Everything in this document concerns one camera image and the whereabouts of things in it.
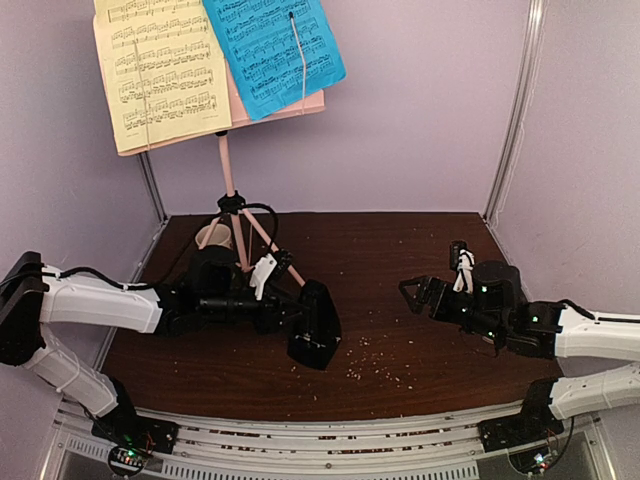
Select left black cable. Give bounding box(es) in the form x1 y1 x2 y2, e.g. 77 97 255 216
164 201 280 281

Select aluminium front rail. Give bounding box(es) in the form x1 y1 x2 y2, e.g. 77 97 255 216
37 400 621 479

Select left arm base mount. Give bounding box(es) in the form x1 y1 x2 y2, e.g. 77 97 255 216
87 406 179 454

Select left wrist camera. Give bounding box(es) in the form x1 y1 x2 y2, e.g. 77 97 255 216
249 250 292 301

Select pink music stand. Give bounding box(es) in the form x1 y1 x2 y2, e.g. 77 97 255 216
93 0 327 301

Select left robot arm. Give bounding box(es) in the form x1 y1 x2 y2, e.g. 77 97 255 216
1 246 310 444

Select yellow sheet music page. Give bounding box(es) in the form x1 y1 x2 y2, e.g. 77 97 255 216
93 0 234 154

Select black metronome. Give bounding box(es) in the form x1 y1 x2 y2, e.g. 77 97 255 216
287 279 342 371

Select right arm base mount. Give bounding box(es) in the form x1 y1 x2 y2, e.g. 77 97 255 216
478 412 564 453

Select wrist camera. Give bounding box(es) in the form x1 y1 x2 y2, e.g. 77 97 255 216
249 250 292 301
449 240 475 294

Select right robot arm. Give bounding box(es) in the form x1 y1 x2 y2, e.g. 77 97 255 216
399 260 639 442

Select blue sheet music page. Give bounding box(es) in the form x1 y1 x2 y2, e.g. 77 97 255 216
203 0 346 121

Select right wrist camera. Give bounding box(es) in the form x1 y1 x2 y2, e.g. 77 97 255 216
449 240 475 294

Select white ceramic mug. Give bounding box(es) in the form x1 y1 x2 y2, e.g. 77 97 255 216
195 223 233 250

